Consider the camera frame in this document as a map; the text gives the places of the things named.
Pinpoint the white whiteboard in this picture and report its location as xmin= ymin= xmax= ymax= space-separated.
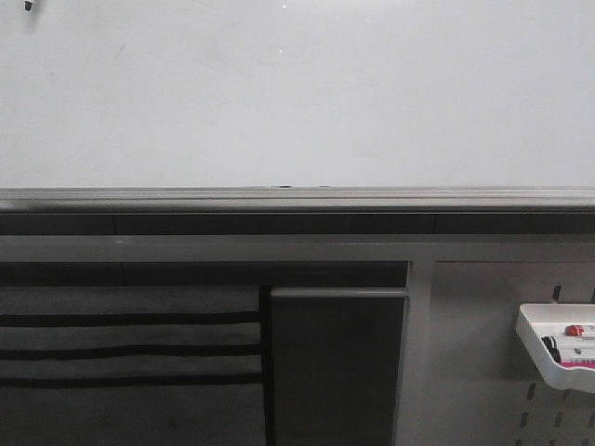
xmin=1 ymin=1 xmax=594 ymax=207

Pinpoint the dark grey cabinet panel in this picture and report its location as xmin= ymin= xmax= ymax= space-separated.
xmin=271 ymin=291 xmax=405 ymax=445

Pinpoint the grey pegboard panel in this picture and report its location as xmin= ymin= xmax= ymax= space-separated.
xmin=394 ymin=262 xmax=594 ymax=445

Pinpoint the white plastic tray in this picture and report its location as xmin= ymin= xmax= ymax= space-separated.
xmin=516 ymin=303 xmax=594 ymax=394

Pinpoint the grey fabric pocket organizer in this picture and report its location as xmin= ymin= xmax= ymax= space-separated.
xmin=1 ymin=286 xmax=268 ymax=445

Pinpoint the black capped marker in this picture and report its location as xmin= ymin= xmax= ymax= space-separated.
xmin=540 ymin=334 xmax=595 ymax=362

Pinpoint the red capped marker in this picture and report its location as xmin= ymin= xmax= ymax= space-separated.
xmin=564 ymin=324 xmax=595 ymax=339

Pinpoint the pink label marker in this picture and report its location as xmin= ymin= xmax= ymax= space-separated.
xmin=560 ymin=357 xmax=595 ymax=369

